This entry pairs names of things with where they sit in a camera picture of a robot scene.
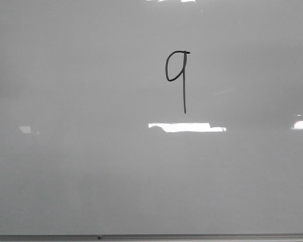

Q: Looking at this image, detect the white whiteboard with aluminium frame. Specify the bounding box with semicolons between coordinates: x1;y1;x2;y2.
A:
0;1;303;241

